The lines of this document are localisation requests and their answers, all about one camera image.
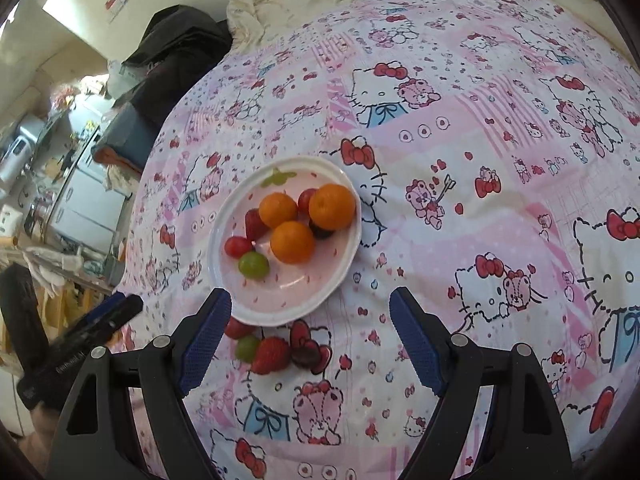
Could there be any red cherry tomato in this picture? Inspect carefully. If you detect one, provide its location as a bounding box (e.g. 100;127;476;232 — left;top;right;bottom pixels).
297;188;317;216
224;235;254;260
224;318;256;340

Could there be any green grape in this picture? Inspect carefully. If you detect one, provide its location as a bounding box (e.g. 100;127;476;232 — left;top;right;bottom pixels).
238;250;270;281
234;335;262;364

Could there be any dark purple grape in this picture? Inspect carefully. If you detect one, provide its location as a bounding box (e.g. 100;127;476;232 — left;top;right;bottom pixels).
291;340;321;370
308;220;334;240

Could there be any red strawberry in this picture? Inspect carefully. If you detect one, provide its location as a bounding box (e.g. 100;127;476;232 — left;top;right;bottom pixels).
244;208;270;242
250;337;291;375

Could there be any small orange mandarin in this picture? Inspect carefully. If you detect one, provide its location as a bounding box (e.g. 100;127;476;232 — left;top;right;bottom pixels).
258;192;298;230

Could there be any person's left hand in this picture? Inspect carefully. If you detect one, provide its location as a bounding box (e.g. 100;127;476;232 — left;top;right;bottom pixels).
17;403;60;474

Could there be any pink strawberry-print plate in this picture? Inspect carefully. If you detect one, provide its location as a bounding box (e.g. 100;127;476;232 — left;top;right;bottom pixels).
207;156;362;327

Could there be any blue orange cushion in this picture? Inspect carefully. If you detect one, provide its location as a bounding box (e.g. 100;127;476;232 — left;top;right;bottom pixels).
91;103;160;174

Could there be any pink Hello Kitty bedsheet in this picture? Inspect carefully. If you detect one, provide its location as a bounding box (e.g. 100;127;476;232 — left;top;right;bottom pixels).
120;0;639;479

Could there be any black clothing pile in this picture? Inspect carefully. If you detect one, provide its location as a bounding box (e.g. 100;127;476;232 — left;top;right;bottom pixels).
124;4;232;127

